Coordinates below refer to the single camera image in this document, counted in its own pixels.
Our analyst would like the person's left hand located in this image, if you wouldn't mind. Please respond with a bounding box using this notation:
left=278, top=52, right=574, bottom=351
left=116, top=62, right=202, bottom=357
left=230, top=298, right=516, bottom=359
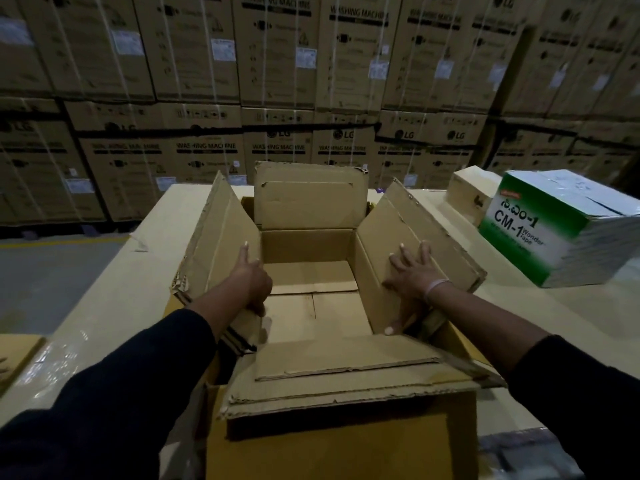
left=227, top=241, right=274, bottom=318

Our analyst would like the white wrist bangle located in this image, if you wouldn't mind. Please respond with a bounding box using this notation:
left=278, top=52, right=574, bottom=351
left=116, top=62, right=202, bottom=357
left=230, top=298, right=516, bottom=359
left=423, top=278, right=454, bottom=305

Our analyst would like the brown cardboard box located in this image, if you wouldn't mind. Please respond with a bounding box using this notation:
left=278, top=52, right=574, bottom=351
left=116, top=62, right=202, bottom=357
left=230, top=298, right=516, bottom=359
left=170, top=161, right=506, bottom=480

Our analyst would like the person's right hand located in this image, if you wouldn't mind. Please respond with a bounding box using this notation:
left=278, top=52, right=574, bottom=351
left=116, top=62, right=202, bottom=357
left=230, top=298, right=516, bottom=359
left=382, top=240, right=452, bottom=337

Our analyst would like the stack of large appliance cartons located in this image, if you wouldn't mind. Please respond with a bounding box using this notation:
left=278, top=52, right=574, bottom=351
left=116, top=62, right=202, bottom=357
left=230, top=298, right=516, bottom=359
left=0, top=0, right=640, bottom=231

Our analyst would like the flat brown cardboard piece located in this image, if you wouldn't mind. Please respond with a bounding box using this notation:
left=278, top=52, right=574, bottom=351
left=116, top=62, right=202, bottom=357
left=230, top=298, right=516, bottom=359
left=0, top=335, right=46, bottom=396

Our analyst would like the person's left forearm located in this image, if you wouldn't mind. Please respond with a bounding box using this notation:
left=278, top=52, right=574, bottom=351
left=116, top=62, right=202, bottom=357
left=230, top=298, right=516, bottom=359
left=0, top=273, right=251, bottom=480

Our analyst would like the person's right forearm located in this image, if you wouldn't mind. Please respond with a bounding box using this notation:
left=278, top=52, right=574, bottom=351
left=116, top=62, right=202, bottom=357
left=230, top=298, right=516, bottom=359
left=426, top=284, right=640, bottom=480

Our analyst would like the green and white carton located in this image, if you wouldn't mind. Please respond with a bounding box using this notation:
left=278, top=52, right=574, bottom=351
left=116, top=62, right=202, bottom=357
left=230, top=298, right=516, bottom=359
left=477, top=169, right=640, bottom=289

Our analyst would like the small beige cardboard box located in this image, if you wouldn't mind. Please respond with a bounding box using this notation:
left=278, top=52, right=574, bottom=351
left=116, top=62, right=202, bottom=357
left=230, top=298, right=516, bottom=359
left=444, top=166, right=504, bottom=228

